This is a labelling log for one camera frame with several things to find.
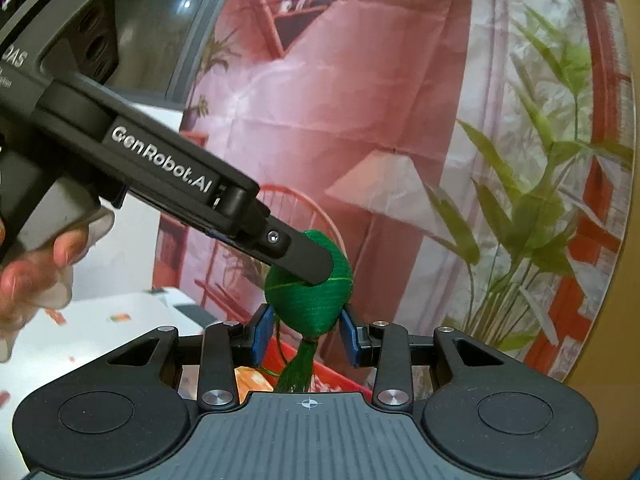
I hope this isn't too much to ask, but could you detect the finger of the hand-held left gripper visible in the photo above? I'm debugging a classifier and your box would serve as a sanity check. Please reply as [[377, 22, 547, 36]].
[[206, 199, 335, 287]]

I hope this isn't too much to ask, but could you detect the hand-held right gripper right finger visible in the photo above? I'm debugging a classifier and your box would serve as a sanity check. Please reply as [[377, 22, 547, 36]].
[[339, 307, 507, 414]]

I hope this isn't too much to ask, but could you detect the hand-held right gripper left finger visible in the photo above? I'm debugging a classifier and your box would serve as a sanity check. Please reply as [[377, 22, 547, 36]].
[[107, 305, 277, 414]]

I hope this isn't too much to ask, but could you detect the red cardboard box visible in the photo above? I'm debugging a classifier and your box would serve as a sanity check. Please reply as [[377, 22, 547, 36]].
[[234, 339, 362, 396]]

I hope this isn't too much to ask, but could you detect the green stuffed ornament with tassel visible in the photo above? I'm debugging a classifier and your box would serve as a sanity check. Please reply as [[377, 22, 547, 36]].
[[263, 229, 356, 394]]

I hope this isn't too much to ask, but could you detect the person's left hand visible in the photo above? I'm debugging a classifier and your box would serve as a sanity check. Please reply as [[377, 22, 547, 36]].
[[0, 219, 117, 364]]

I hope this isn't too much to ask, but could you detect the dark glass window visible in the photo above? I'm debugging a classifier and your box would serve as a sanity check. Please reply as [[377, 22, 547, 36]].
[[113, 0, 247, 109]]

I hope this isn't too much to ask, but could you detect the white printed sheet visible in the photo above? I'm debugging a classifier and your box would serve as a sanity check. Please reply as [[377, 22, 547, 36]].
[[0, 289, 213, 407]]

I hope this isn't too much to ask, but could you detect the printed wall cloth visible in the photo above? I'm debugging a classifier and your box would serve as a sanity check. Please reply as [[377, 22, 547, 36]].
[[150, 0, 637, 382]]

